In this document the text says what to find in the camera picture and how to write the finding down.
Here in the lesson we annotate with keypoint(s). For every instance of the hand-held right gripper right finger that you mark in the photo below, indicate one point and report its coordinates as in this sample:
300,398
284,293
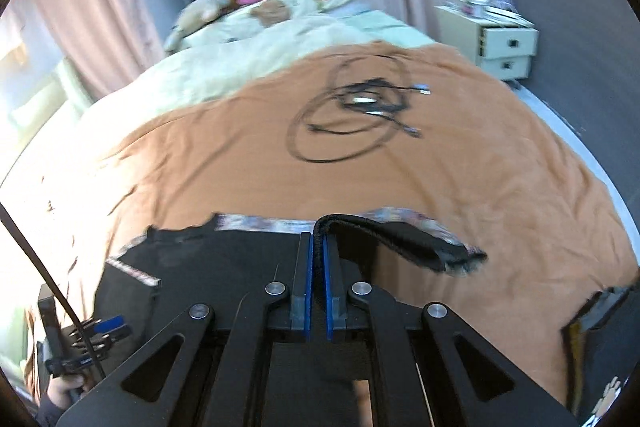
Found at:
328,279

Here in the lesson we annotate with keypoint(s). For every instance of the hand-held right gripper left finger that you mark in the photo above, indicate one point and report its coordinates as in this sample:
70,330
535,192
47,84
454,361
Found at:
308,279

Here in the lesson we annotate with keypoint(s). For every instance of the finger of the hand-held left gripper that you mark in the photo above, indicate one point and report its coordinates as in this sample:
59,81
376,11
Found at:
111,323

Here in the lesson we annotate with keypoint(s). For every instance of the black fleece-lined pants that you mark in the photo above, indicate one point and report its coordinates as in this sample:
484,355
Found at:
225,262

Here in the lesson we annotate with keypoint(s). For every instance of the person's left forearm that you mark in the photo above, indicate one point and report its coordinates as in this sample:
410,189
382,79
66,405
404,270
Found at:
50,412

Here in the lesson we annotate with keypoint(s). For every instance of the person's left hand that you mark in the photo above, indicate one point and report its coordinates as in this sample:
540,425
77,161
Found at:
67,389

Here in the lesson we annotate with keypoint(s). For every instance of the orange-brown blanket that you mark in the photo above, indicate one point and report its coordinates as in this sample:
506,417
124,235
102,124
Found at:
240,167

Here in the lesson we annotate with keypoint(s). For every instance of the cream printed quilt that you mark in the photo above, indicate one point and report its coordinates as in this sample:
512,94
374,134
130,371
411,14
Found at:
220,57

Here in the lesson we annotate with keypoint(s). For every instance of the dark printed garment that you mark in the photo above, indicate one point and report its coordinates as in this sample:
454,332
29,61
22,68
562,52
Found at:
600,347

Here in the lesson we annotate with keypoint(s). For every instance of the beige plush toy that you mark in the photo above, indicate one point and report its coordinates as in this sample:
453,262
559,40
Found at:
197,14

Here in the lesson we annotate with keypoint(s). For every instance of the white two-drawer nightstand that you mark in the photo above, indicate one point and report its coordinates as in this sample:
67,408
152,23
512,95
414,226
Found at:
500,44

